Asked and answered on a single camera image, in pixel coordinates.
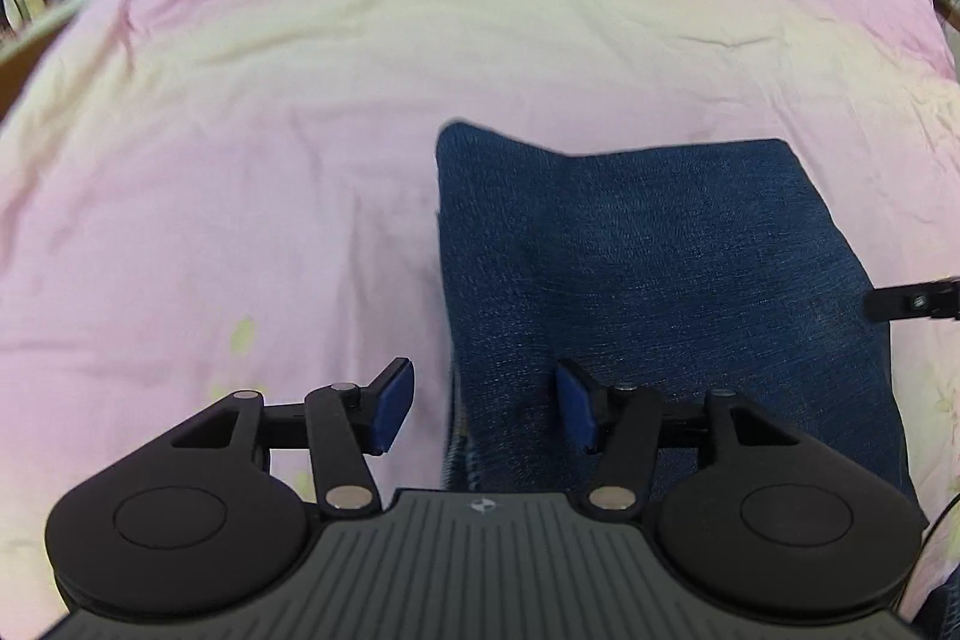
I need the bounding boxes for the cluttered wooden desk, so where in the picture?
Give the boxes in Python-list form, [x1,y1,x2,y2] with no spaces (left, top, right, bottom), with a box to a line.
[0,0,155,116]

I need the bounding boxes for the blue denim pants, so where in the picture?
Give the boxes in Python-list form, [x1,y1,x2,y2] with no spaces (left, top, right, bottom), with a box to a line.
[435,119,922,510]

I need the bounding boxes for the black cable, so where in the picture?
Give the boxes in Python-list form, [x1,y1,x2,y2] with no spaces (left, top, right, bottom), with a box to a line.
[916,488,960,555]

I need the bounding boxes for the pink bed sheet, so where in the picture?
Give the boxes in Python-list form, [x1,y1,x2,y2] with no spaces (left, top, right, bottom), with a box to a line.
[0,0,960,640]

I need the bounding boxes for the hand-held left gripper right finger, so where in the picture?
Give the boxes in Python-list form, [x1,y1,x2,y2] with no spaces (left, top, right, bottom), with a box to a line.
[555,359,796,521]

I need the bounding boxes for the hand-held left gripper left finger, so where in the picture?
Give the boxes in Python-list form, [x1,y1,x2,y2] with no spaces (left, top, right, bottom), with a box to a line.
[171,356,416,521]

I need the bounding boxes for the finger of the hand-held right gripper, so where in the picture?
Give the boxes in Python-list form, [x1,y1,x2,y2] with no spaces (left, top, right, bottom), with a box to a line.
[862,277,960,323]

